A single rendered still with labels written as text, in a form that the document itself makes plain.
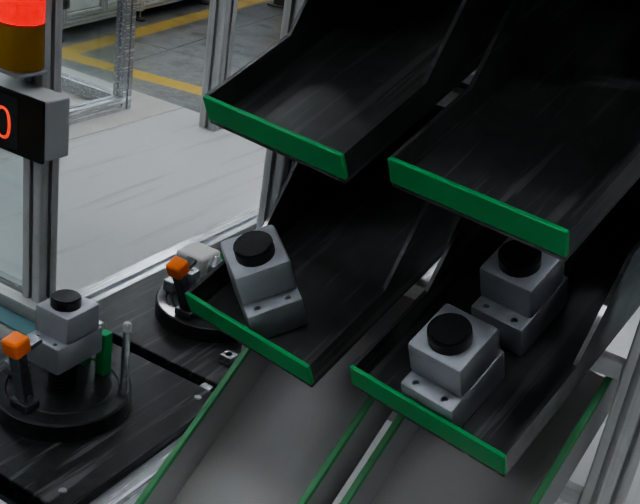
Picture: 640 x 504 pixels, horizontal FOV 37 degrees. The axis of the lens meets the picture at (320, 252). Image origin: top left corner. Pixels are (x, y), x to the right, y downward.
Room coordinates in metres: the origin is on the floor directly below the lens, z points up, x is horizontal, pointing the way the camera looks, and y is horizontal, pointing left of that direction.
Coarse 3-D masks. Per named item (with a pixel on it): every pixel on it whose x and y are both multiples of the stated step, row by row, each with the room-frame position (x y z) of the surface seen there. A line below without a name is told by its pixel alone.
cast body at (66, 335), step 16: (48, 304) 0.80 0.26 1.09; (64, 304) 0.79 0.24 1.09; (80, 304) 0.81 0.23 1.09; (96, 304) 0.82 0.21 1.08; (48, 320) 0.79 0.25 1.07; (64, 320) 0.78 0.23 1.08; (80, 320) 0.80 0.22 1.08; (96, 320) 0.82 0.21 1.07; (48, 336) 0.79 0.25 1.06; (64, 336) 0.78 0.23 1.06; (80, 336) 0.80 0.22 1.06; (96, 336) 0.82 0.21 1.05; (32, 352) 0.79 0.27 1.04; (48, 352) 0.78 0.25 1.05; (64, 352) 0.78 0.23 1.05; (80, 352) 0.80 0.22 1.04; (96, 352) 0.82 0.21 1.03; (48, 368) 0.78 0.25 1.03; (64, 368) 0.78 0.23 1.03
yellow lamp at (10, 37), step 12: (0, 24) 0.98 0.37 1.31; (0, 36) 0.98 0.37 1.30; (12, 36) 0.98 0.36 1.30; (24, 36) 0.98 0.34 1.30; (36, 36) 0.99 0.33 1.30; (0, 48) 0.98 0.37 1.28; (12, 48) 0.98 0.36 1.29; (24, 48) 0.98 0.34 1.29; (36, 48) 0.99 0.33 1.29; (0, 60) 0.98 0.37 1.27; (12, 60) 0.98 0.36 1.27; (24, 60) 0.98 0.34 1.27; (36, 60) 0.99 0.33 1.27; (24, 72) 0.98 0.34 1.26
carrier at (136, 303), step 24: (216, 264) 1.03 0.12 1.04; (144, 288) 1.07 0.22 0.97; (168, 288) 1.04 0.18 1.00; (120, 312) 1.00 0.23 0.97; (144, 312) 1.01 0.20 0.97; (168, 312) 0.99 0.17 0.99; (120, 336) 0.95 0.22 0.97; (144, 336) 0.96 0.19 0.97; (168, 336) 0.96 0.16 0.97; (192, 336) 0.97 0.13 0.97; (216, 336) 0.97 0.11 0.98; (168, 360) 0.91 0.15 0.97; (192, 360) 0.92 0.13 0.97; (216, 360) 0.93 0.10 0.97; (216, 384) 0.88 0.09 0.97
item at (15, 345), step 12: (12, 336) 0.75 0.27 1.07; (24, 336) 0.75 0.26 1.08; (36, 336) 0.77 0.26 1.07; (12, 348) 0.74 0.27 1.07; (24, 348) 0.75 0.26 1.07; (12, 360) 0.75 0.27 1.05; (24, 360) 0.75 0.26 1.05; (12, 372) 0.75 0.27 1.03; (24, 372) 0.75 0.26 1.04; (24, 384) 0.75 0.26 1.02; (24, 396) 0.75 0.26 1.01
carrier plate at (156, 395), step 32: (0, 352) 0.88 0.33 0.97; (160, 384) 0.86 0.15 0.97; (192, 384) 0.87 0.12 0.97; (128, 416) 0.80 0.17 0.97; (160, 416) 0.81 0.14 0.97; (192, 416) 0.82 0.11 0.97; (0, 448) 0.72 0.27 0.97; (32, 448) 0.73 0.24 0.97; (64, 448) 0.73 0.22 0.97; (96, 448) 0.74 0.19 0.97; (128, 448) 0.75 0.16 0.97; (160, 448) 0.77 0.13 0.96; (0, 480) 0.68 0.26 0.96; (32, 480) 0.68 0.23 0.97; (64, 480) 0.69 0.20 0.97; (96, 480) 0.69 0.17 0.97
